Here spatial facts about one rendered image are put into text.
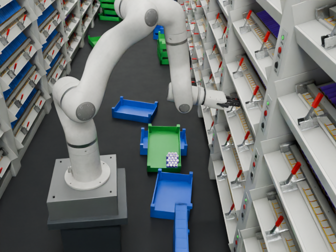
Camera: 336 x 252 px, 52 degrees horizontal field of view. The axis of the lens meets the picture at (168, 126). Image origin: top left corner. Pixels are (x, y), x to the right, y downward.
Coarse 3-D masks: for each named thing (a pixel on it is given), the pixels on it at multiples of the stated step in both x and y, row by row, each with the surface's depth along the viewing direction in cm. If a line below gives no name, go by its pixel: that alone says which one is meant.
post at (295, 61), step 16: (288, 0) 88; (304, 0) 81; (288, 16) 88; (288, 32) 87; (288, 48) 87; (272, 64) 99; (288, 64) 90; (304, 64) 90; (272, 80) 98; (272, 96) 98; (272, 112) 98; (272, 128) 101; (288, 128) 101; (256, 144) 112; (256, 176) 112; (240, 208) 131; (240, 224) 131; (256, 224) 123; (240, 240) 130
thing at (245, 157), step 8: (232, 88) 171; (232, 96) 172; (224, 112) 172; (240, 112) 160; (232, 120) 157; (240, 120) 155; (232, 128) 152; (240, 128) 150; (232, 136) 148; (240, 136) 146; (248, 136) 144; (240, 152) 138; (248, 152) 136; (240, 160) 134; (248, 160) 133; (248, 168) 129
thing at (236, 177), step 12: (216, 132) 185; (228, 132) 180; (228, 144) 170; (228, 156) 167; (228, 168) 160; (240, 168) 157; (228, 180) 154; (240, 180) 150; (240, 192) 146; (240, 204) 140
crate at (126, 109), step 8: (120, 96) 269; (120, 104) 272; (128, 104) 272; (136, 104) 270; (144, 104) 268; (152, 104) 267; (112, 112) 255; (120, 112) 254; (128, 112) 264; (136, 112) 264; (144, 112) 265; (152, 112) 265; (136, 120) 254; (144, 120) 252
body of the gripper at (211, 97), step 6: (204, 90) 153; (210, 90) 157; (216, 90) 159; (204, 96) 152; (210, 96) 152; (216, 96) 153; (222, 96) 154; (204, 102) 152; (210, 102) 152; (216, 102) 152; (222, 102) 152; (216, 108) 153; (222, 108) 153
